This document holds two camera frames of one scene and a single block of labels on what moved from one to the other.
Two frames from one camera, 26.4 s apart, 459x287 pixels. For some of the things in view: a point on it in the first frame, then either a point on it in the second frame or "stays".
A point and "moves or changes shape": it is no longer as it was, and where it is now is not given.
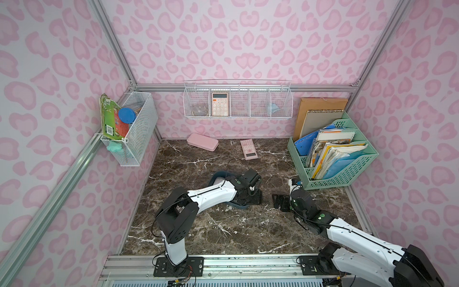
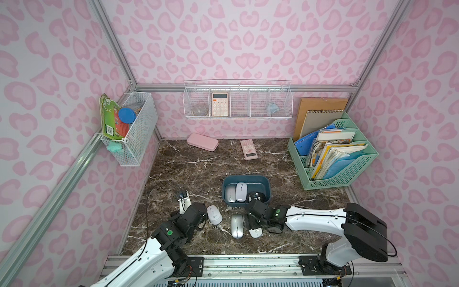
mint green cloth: [114, 146] stays
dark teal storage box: [242, 198] moves or changes shape
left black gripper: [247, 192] → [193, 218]
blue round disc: [127, 115] stays
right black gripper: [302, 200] → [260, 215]
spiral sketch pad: [316, 119] stays
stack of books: [330, 148] stays
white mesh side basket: [135, 142] stays
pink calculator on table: [248, 149] stays
